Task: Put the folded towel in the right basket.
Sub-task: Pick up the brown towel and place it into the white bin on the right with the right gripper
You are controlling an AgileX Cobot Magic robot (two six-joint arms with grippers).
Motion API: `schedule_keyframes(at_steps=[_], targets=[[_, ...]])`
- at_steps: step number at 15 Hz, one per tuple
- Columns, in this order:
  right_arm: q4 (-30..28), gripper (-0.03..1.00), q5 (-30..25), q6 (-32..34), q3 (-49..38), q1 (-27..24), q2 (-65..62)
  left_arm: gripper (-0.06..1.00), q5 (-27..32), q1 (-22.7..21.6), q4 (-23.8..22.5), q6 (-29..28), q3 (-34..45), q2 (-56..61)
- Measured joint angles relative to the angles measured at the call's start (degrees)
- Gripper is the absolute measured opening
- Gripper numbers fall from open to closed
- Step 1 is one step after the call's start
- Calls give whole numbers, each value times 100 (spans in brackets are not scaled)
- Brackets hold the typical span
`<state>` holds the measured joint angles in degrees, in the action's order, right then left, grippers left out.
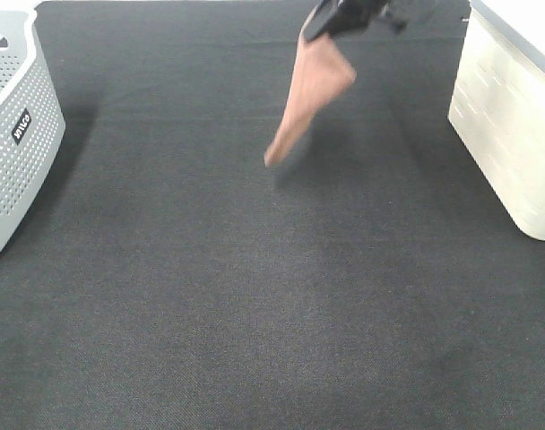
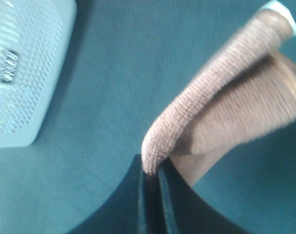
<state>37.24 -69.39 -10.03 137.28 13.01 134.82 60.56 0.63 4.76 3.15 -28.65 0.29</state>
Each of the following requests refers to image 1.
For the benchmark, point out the black fabric table mat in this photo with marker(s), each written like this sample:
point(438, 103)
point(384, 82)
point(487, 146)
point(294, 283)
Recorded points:
point(164, 278)

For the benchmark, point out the white plastic storage bin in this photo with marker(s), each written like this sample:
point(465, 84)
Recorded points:
point(498, 105)

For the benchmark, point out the orange-brown towel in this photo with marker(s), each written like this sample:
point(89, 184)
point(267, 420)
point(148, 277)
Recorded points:
point(320, 74)

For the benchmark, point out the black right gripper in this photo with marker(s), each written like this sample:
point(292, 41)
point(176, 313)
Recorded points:
point(333, 17)

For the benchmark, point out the grey perforated laundry basket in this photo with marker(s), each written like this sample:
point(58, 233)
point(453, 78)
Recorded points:
point(32, 124)

